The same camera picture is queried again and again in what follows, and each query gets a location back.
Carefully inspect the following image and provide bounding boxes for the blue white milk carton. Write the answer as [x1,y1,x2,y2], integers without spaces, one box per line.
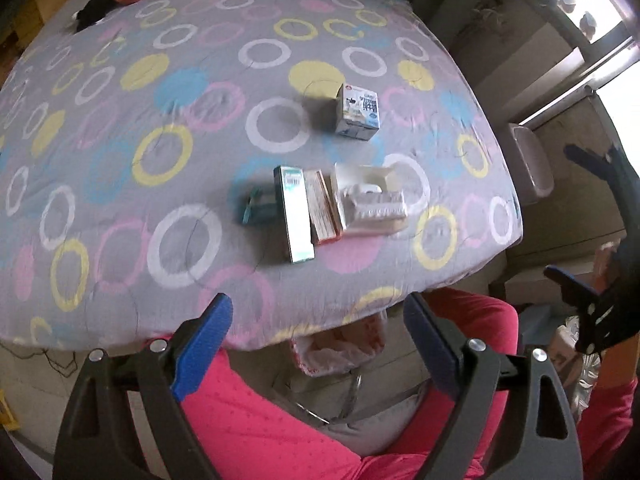
[335,84,381,141]

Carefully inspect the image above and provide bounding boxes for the red white medicine box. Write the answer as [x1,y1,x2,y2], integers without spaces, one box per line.
[304,169,342,246]

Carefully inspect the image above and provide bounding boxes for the pink sleeve forearm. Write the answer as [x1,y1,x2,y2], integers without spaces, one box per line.
[574,328,640,480]

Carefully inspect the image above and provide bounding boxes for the white plastic tray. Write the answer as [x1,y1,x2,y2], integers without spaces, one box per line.
[330,164,409,236]

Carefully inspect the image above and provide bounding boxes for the grey circle-patterned bed sheet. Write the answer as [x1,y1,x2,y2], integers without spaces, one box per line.
[1,0,523,350]

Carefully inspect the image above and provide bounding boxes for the person right hand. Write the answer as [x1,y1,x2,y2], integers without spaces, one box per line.
[592,240,620,292]

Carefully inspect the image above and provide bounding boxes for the bin with plastic bag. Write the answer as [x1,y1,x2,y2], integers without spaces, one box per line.
[271,309,432,426]

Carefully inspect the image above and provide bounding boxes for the black plush toy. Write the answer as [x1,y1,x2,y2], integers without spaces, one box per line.
[73,0,117,32]

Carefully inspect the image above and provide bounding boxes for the teal toothpaste box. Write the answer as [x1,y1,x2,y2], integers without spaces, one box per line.
[273,166,314,263]

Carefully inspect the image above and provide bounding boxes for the blue foil snack wrapper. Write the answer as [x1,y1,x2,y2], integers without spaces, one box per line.
[242,188,279,226]

